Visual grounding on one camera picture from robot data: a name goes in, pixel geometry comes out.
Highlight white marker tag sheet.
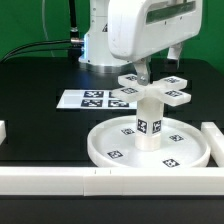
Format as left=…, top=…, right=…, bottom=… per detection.
left=57, top=90, right=137, bottom=110

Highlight white round table top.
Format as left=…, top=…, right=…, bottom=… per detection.
left=87, top=116, right=211, bottom=169

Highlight thin white cable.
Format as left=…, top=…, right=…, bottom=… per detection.
left=41, top=0, right=56, bottom=58

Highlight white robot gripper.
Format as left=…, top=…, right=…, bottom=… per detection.
left=108, top=0, right=203, bottom=86

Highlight white fence bar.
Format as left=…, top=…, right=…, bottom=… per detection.
left=0, top=167, right=224, bottom=196
left=201, top=122, right=224, bottom=168
left=0, top=120, right=6, bottom=145

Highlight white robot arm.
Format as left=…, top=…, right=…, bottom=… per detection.
left=79, top=0, right=203, bottom=85

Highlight white front fence bar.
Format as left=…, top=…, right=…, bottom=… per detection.
left=0, top=167, right=224, bottom=196

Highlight white left fence bar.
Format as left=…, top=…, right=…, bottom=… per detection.
left=0, top=120, right=6, bottom=145

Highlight black cable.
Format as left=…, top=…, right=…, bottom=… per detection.
left=0, top=37, right=84, bottom=64

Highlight white cross-shaped table base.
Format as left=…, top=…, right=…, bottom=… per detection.
left=112, top=74, right=191, bottom=106

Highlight white right fence bar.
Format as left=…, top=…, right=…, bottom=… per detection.
left=201, top=122, right=224, bottom=168

